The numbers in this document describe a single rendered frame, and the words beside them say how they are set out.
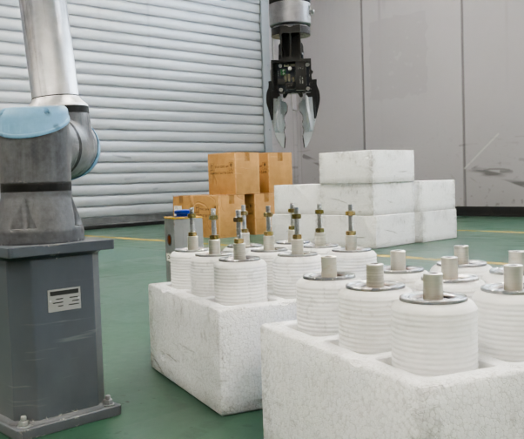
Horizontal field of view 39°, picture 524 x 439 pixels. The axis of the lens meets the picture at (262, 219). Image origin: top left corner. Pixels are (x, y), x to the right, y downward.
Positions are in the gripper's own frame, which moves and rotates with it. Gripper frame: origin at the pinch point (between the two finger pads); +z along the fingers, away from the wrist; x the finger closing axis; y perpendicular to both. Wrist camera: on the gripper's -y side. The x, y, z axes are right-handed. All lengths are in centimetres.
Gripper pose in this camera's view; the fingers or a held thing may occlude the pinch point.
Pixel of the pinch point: (294, 140)
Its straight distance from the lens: 137.3
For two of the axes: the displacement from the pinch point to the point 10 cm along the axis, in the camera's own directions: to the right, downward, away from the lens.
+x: 10.0, -0.3, -0.7
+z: 0.3, 10.0, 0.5
